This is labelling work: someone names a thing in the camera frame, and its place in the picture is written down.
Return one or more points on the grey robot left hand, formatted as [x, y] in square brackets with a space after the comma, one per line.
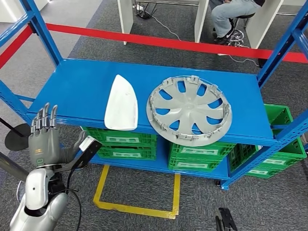
[44, 143]

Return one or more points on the white plastic part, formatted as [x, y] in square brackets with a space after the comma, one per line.
[121, 105]

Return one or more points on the blue metal shelf rack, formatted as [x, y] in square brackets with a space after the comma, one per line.
[84, 89]

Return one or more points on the black base stanchion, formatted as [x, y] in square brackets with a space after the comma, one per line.
[18, 140]

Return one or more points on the red barrier belt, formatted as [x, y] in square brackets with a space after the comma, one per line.
[144, 39]
[14, 47]

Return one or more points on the green plastic crate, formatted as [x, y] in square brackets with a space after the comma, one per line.
[291, 150]
[146, 154]
[269, 173]
[178, 151]
[175, 165]
[146, 138]

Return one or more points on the white desk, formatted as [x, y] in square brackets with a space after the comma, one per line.
[124, 19]
[262, 22]

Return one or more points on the black router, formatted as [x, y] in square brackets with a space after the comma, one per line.
[144, 14]

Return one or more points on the grey wheel hubcap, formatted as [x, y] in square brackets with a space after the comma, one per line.
[189, 111]

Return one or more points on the person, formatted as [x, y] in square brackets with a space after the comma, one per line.
[223, 16]

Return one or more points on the black stool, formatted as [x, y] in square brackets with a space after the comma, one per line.
[245, 16]

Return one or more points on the black box device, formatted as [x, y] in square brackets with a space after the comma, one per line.
[262, 62]

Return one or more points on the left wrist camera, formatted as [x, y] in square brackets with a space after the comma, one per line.
[90, 153]

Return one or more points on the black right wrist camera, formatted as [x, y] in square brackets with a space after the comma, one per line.
[225, 221]

